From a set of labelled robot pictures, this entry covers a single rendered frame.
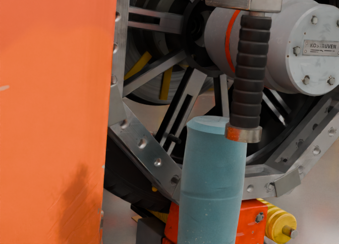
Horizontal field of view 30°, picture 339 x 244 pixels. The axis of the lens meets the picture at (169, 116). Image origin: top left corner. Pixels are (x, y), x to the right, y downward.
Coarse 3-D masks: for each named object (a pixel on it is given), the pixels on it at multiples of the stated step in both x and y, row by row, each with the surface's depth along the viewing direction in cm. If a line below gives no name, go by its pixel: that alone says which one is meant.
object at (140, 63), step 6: (144, 54) 119; (138, 60) 119; (144, 60) 119; (138, 66) 119; (132, 72) 118; (168, 72) 123; (126, 78) 118; (168, 78) 123; (162, 84) 122; (168, 84) 123; (162, 90) 123; (162, 96) 123
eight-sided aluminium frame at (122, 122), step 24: (120, 0) 86; (120, 24) 87; (120, 48) 88; (120, 72) 89; (120, 96) 89; (336, 96) 116; (120, 120) 90; (312, 120) 116; (336, 120) 113; (120, 144) 96; (144, 144) 94; (288, 144) 114; (312, 144) 111; (144, 168) 96; (168, 168) 97; (264, 168) 112; (288, 168) 110; (168, 192) 98; (264, 192) 108; (288, 192) 111
